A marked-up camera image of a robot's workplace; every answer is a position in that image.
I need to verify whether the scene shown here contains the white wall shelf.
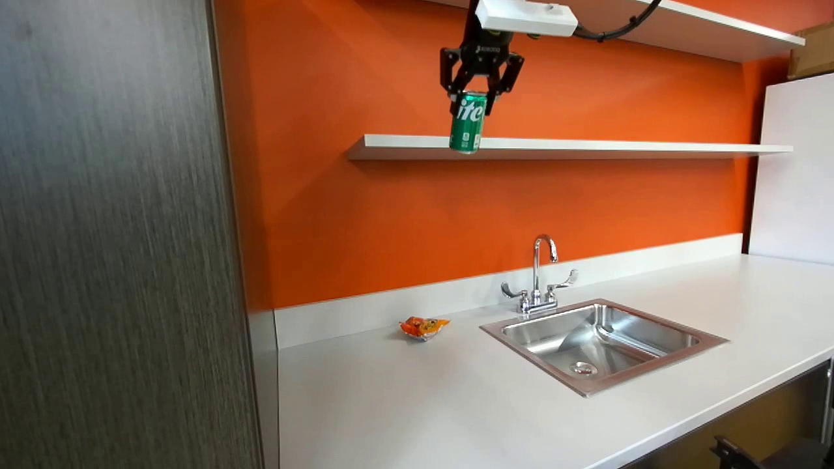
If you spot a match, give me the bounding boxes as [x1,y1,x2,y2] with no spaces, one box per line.
[430,0,807,64]
[347,134,794,162]

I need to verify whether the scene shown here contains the green soda can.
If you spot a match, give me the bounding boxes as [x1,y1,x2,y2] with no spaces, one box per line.
[449,91,489,155]

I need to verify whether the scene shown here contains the chrome tap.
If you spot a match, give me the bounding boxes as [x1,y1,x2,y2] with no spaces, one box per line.
[500,234,579,319]

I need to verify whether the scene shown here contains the black chair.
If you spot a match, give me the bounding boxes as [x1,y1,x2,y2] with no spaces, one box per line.
[710,435,834,469]

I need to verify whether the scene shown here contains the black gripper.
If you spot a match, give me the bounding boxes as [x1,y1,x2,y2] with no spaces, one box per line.
[440,0,526,117]

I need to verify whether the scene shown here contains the stainless steel sink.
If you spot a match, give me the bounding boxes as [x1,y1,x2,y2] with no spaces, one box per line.
[480,298,730,398]

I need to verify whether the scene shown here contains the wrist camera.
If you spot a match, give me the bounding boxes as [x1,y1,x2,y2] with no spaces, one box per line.
[475,0,579,38]

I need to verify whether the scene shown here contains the dark wood cabinet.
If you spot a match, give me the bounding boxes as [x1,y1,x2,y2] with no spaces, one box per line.
[0,0,265,469]

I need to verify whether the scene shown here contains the orange snack packet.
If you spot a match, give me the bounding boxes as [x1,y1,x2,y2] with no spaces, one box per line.
[399,316,452,343]

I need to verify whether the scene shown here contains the white refrigerator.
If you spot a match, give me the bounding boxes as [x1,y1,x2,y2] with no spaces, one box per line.
[748,72,834,266]

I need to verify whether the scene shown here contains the cardboard box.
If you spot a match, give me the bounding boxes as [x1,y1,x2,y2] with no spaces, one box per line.
[788,22,834,81]

